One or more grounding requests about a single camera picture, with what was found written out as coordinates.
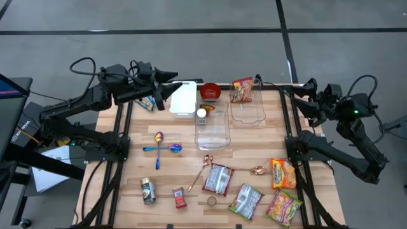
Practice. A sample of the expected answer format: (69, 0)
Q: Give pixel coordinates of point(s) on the green-trimmed ramen packet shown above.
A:
(245, 202)

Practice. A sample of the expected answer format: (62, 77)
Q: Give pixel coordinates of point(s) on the iridescent rainbow metal spoon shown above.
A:
(158, 136)
(175, 148)

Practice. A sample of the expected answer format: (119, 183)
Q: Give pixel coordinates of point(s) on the black monitor stand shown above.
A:
(47, 166)

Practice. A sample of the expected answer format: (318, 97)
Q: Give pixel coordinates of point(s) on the black caster wheel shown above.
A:
(25, 223)

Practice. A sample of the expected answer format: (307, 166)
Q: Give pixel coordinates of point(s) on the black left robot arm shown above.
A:
(79, 98)

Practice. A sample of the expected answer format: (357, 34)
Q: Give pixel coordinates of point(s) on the orange ramen packet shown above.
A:
(283, 173)

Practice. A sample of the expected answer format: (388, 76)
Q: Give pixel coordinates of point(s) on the computer monitor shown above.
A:
(9, 121)

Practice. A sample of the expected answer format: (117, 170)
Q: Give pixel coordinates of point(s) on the black aluminium table frame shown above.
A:
(128, 127)

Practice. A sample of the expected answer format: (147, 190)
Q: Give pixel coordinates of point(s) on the red bowl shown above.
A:
(210, 91)

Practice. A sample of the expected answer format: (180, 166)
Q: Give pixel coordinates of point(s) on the small round wooden lid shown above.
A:
(211, 201)

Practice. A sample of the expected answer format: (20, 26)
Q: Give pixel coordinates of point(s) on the small orange foil packet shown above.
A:
(208, 108)

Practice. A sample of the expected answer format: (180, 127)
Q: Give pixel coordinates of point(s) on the red spice container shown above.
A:
(179, 197)

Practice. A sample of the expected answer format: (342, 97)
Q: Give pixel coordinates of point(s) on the white plastic bin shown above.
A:
(182, 98)

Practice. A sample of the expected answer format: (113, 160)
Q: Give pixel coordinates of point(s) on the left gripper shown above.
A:
(143, 76)

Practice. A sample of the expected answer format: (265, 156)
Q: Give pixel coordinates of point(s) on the red roast beef ramen packet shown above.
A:
(241, 89)

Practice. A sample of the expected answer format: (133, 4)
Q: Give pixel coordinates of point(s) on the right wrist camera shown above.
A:
(317, 121)

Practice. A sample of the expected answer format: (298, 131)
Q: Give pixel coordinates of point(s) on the white-lid spice jar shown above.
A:
(202, 113)

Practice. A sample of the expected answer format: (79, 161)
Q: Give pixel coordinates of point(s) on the clear plastic bin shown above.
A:
(212, 136)
(248, 114)

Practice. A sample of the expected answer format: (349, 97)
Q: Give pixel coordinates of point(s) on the tan-lid labelled jar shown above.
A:
(148, 191)

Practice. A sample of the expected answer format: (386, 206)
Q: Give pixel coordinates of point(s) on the blue ramen packet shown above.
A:
(147, 104)

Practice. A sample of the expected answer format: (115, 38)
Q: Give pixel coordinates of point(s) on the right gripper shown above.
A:
(330, 101)

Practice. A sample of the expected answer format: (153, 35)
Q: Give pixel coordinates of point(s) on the black equipment box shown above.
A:
(28, 122)

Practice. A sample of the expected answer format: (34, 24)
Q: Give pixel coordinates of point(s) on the white paper sheets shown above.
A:
(47, 171)

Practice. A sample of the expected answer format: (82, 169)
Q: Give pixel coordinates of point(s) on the pink yellow ramen packet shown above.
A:
(283, 207)

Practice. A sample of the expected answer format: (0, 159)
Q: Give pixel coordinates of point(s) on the rose gold spoon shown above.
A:
(207, 159)
(257, 170)

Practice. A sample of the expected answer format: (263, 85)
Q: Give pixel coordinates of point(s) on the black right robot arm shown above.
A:
(349, 159)

